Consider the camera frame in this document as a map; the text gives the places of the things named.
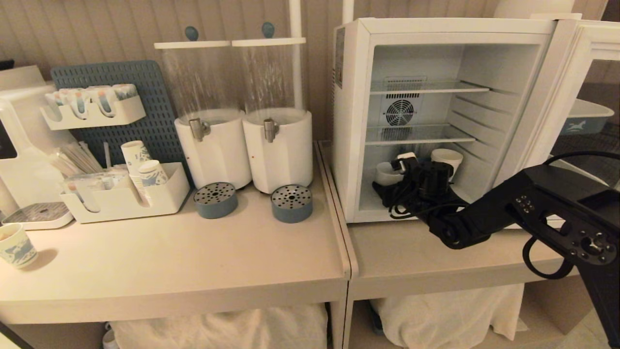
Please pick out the white glass fridge door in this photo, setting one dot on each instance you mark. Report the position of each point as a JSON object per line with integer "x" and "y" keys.
{"x": 557, "y": 97}

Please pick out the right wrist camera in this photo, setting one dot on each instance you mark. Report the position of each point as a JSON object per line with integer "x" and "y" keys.
{"x": 406, "y": 159}

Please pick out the narrow white table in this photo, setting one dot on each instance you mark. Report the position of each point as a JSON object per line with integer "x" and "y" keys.
{"x": 402, "y": 261}

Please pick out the cardboard box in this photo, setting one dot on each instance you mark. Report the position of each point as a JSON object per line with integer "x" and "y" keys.
{"x": 557, "y": 305}

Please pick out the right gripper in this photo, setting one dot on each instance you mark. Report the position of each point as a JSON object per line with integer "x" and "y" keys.
{"x": 408, "y": 186}

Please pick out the round blue drip tray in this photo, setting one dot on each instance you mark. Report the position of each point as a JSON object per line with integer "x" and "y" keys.
{"x": 215, "y": 201}
{"x": 291, "y": 204}

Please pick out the blue pegboard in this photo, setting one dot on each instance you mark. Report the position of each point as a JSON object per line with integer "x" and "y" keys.
{"x": 155, "y": 126}

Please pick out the white pole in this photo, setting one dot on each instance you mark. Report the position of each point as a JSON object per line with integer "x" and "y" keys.
{"x": 295, "y": 58}
{"x": 348, "y": 10}

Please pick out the bundle of wrapped straws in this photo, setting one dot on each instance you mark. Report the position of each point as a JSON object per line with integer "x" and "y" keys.
{"x": 77, "y": 160}

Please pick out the white cloth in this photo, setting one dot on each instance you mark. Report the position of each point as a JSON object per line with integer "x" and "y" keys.
{"x": 227, "y": 329}
{"x": 445, "y": 315}

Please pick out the white pegboard tray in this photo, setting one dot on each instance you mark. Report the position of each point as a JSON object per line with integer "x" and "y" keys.
{"x": 97, "y": 118}

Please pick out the patterned paper cup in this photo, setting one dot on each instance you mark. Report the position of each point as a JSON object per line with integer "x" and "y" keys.
{"x": 17, "y": 247}

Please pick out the clear white beverage dispenser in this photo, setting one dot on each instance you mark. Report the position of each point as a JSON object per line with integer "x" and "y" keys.
{"x": 286, "y": 155}
{"x": 213, "y": 145}

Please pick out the white mini fridge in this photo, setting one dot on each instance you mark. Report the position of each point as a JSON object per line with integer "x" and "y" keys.
{"x": 351, "y": 121}

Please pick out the wide white table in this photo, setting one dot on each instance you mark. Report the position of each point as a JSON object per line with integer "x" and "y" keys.
{"x": 169, "y": 261}

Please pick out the white cup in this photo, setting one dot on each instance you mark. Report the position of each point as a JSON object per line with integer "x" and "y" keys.
{"x": 448, "y": 159}
{"x": 384, "y": 173}

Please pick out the glass fridge shelf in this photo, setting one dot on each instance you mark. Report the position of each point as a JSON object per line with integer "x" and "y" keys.
{"x": 416, "y": 133}
{"x": 426, "y": 87}

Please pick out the white organizer box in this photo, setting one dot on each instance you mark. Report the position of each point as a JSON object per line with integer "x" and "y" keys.
{"x": 160, "y": 198}

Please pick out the stack of patterned paper cups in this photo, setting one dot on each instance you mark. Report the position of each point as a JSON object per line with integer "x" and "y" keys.
{"x": 134, "y": 154}
{"x": 153, "y": 173}

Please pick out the pale blue plastic bin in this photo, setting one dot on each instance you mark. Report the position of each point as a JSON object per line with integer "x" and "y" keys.
{"x": 583, "y": 121}

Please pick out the white coffee machine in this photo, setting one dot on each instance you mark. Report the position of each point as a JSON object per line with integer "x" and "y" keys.
{"x": 24, "y": 165}

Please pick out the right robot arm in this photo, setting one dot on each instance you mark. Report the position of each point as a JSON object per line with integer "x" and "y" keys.
{"x": 542, "y": 208}

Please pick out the white machine drip tray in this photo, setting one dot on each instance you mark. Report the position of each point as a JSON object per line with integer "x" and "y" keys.
{"x": 38, "y": 214}

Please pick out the sachet packets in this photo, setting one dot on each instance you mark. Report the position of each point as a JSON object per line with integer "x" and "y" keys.
{"x": 89, "y": 99}

